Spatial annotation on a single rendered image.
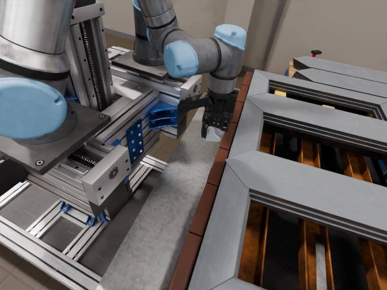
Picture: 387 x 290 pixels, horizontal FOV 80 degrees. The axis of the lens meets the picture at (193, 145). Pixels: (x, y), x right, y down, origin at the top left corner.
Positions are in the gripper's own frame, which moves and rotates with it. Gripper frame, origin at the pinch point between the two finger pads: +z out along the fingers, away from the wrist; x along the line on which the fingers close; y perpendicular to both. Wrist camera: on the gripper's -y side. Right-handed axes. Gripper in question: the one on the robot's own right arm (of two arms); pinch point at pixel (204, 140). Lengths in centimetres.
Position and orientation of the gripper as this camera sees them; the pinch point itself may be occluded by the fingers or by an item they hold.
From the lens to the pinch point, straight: 77.0
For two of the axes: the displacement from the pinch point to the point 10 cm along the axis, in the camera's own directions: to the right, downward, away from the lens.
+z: -0.9, 7.2, 6.9
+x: 3.1, -6.3, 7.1
